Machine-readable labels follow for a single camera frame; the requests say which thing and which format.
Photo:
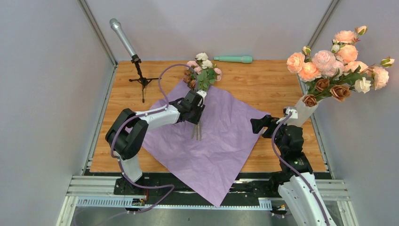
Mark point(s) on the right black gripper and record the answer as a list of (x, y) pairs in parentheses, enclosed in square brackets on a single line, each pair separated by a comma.
[(257, 125)]

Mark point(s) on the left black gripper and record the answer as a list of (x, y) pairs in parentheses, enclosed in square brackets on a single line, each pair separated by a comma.
[(195, 120)]

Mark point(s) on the pink flower bouquet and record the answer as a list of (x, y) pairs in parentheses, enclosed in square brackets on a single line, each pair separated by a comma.
[(201, 73)]

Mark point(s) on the pink and purple wrapping paper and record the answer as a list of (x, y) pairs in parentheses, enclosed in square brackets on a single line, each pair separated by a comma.
[(208, 166)]

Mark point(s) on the brown rose stem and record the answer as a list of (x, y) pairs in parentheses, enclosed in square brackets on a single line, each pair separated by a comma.
[(324, 88)]

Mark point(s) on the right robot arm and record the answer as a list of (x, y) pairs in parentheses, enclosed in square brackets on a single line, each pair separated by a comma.
[(296, 182)]

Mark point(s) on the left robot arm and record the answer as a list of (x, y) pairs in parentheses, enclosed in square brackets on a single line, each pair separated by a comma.
[(127, 133)]

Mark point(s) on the white ribbed vase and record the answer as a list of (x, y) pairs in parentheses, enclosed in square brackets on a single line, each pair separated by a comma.
[(305, 108)]

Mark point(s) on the peach artificial roses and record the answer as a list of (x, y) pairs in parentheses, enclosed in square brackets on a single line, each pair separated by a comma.
[(339, 63)]

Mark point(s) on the silver microphone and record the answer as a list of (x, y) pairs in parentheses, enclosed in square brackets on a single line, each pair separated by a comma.
[(116, 27)]

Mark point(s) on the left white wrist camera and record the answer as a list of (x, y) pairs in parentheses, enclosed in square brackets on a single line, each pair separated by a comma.
[(203, 95)]

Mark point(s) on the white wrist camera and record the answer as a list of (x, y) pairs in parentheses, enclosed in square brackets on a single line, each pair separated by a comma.
[(290, 115), (203, 95)]

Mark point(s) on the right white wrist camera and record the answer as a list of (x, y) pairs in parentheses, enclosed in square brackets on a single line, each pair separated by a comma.
[(290, 115)]

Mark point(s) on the teal cylindrical handle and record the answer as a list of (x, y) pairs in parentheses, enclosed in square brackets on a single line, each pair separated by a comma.
[(234, 59)]

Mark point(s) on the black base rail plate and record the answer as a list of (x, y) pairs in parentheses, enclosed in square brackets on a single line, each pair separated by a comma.
[(252, 184)]

